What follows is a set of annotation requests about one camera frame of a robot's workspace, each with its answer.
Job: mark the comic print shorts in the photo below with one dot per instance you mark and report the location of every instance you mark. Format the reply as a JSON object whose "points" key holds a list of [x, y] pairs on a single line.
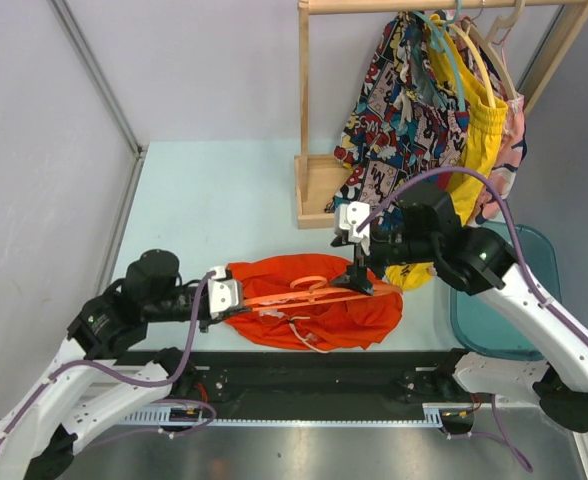
{"points": [[405, 120]]}

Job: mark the yellow plastic hanger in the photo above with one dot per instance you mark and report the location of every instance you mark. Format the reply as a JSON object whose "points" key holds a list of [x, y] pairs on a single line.
{"points": [[479, 62]]}

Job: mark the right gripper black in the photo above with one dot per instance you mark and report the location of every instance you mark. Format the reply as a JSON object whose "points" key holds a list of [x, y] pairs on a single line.
{"points": [[356, 274]]}

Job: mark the pink patterned shorts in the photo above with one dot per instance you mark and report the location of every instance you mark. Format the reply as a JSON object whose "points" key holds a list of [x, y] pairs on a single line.
{"points": [[513, 148]]}

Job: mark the teal plastic basket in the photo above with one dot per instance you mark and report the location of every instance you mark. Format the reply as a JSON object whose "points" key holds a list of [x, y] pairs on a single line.
{"points": [[481, 329]]}

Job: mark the wooden clothes rack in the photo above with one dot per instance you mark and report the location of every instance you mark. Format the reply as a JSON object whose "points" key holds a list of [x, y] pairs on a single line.
{"points": [[318, 176]]}

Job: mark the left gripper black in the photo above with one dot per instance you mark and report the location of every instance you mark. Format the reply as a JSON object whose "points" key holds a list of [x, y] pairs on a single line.
{"points": [[205, 322]]}

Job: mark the orange plastic hanger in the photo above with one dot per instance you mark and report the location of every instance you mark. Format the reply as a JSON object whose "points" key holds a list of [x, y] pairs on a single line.
{"points": [[312, 291]]}

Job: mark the yellow shorts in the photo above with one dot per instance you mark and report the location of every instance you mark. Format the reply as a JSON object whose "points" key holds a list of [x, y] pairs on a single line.
{"points": [[479, 153]]}

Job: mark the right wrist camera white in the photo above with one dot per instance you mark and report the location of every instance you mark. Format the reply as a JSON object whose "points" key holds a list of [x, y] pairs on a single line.
{"points": [[351, 226]]}

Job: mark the aluminium corner post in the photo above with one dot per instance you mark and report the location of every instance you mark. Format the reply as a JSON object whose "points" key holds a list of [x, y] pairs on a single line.
{"points": [[91, 65]]}

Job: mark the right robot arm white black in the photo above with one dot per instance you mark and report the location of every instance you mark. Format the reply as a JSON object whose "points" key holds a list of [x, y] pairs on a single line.
{"points": [[481, 264]]}

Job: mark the beige plastic hanger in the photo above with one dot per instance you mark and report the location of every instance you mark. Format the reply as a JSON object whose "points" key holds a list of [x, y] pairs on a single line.
{"points": [[501, 72]]}

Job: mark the teal plastic hanger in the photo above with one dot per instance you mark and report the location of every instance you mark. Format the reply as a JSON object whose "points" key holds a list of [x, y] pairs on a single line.
{"points": [[449, 55]]}

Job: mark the orange shorts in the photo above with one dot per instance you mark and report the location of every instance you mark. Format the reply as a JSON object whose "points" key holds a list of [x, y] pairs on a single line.
{"points": [[320, 328]]}

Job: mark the white cable duct strip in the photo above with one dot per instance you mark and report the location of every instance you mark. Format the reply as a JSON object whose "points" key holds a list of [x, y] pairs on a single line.
{"points": [[159, 416]]}

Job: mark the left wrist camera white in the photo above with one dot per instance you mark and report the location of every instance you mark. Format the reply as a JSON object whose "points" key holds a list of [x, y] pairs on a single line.
{"points": [[224, 292]]}

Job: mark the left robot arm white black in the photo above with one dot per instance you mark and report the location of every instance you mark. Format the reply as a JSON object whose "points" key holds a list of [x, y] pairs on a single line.
{"points": [[80, 395]]}

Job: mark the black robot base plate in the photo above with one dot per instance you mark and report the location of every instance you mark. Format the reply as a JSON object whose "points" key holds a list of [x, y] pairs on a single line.
{"points": [[333, 389]]}

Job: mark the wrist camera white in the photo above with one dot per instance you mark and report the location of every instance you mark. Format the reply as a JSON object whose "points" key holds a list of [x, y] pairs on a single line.
{"points": [[351, 226], [224, 292]]}

